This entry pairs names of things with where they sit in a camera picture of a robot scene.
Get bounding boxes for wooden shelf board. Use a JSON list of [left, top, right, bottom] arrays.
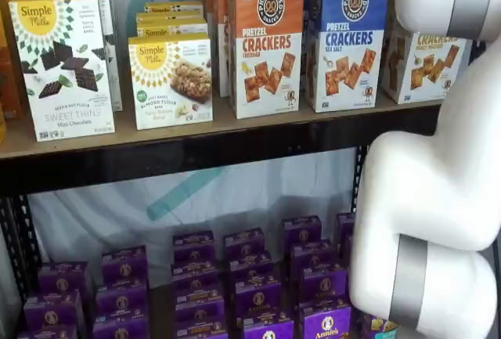
[[0, 87, 444, 160]]

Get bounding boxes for Simple Mills almond bars box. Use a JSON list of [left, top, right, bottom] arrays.
[[135, 13, 207, 27], [144, 1, 205, 17], [128, 32, 214, 132], [136, 22, 209, 41]]

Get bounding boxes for wooden metal shelf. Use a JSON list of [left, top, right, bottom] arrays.
[[27, 0, 358, 273]]

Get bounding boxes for Simple Mills Sweet Thins box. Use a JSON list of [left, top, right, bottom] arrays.
[[8, 0, 117, 142], [30, 0, 124, 113]]

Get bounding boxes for yellow white pretzel crackers box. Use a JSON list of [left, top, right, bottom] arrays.
[[380, 27, 473, 105]]

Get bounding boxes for purple box with yellow print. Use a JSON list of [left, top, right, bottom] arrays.
[[351, 308, 401, 339]]

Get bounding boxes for orange snack box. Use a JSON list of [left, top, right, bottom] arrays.
[[0, 0, 27, 121]]

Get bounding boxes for purple Annie's boxes group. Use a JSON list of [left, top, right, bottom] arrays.
[[77, 213, 353, 339]]

